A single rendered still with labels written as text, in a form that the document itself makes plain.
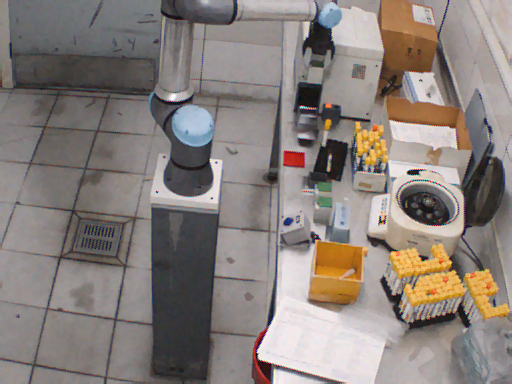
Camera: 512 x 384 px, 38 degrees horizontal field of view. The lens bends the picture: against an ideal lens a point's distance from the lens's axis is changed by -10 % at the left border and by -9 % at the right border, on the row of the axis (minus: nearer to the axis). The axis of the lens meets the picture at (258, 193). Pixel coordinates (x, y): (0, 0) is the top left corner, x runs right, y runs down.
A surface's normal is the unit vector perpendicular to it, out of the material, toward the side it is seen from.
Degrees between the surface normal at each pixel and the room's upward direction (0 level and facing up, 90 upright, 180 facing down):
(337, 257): 90
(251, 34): 90
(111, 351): 0
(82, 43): 90
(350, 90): 90
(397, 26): 2
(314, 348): 1
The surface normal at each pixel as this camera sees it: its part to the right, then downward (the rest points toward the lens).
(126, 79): -0.04, 0.67
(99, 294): 0.10, -0.74
